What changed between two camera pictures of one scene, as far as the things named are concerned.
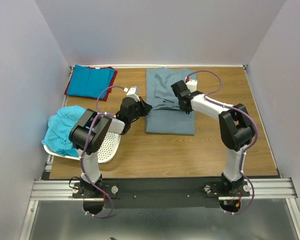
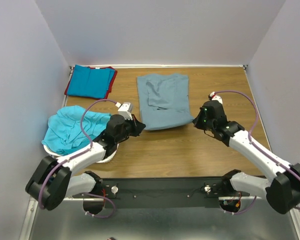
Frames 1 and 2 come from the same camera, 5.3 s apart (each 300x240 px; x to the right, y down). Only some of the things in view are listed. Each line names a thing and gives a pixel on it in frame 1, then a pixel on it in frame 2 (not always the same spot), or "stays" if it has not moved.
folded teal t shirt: x=88 y=82 stays
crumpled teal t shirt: x=60 y=126 stays
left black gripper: x=144 y=107 -> x=137 y=127
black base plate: x=162 y=193 stays
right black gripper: x=186 y=110 -> x=197 y=120
